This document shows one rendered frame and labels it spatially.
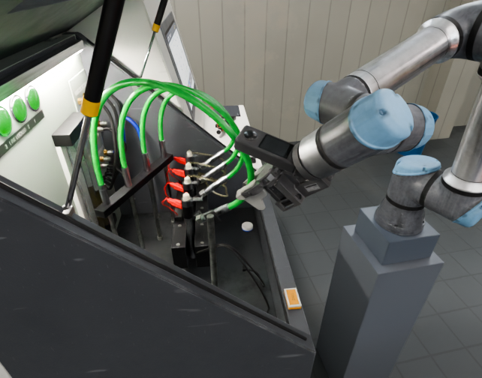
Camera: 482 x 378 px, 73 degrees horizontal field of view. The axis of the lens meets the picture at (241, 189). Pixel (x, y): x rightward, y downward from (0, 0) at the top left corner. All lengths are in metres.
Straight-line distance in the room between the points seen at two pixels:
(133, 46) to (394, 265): 1.05
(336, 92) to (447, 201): 0.53
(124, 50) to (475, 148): 0.96
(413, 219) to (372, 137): 0.70
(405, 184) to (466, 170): 0.17
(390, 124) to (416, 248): 0.79
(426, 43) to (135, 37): 0.75
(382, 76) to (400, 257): 0.67
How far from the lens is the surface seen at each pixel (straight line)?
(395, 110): 0.47
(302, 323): 0.78
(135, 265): 0.52
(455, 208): 1.03
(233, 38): 3.26
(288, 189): 0.58
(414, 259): 1.23
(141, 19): 1.07
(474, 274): 2.59
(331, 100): 0.61
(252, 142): 0.56
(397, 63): 0.72
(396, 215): 1.13
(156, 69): 1.09
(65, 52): 0.91
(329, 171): 0.52
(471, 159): 0.97
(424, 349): 2.06
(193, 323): 0.62
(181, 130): 1.10
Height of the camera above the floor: 1.59
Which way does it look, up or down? 34 degrees down
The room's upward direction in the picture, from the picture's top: straight up
